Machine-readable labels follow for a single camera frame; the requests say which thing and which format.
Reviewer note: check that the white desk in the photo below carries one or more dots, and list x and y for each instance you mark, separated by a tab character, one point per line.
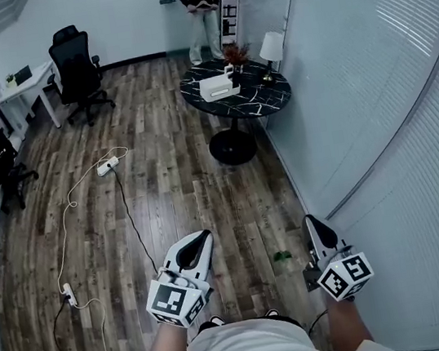
32	86

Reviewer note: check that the dried plant in white vase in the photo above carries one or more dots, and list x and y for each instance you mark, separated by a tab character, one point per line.
234	54

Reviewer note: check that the round black marble table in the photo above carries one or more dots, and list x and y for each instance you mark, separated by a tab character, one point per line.
257	98

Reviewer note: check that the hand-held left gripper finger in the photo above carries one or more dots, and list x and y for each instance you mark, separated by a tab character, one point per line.
172	254
207	255

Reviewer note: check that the white shade table lamp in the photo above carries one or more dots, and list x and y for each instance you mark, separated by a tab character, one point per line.
271	46

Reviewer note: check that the black desk sign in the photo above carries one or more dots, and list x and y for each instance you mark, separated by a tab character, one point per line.
23	74

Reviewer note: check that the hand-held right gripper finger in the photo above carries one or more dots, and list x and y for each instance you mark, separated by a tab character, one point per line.
328	236
311	238

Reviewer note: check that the white shelf unit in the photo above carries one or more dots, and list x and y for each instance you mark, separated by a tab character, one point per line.
231	3

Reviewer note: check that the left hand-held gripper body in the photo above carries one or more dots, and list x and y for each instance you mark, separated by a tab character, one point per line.
175	301

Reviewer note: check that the person's right forearm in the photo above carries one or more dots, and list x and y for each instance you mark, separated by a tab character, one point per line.
349	327

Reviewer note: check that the person's right shoe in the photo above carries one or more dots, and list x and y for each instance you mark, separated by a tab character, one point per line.
271	313

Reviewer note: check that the person's shoe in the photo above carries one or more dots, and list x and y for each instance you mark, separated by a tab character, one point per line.
217	321
271	313

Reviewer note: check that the white plastic tray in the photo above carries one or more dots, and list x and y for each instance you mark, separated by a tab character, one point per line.
218	86

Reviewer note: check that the wooden hanger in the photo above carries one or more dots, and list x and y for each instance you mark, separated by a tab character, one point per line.
201	7

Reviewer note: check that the small green potted plant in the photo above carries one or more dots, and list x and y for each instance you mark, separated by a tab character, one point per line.
10	81

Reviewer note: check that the white slatted window blinds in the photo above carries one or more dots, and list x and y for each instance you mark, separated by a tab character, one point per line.
371	64

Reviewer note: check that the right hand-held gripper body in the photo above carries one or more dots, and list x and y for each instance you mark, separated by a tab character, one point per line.
345	276

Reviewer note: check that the person's left shoe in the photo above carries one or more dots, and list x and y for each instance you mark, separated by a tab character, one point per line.
217	321

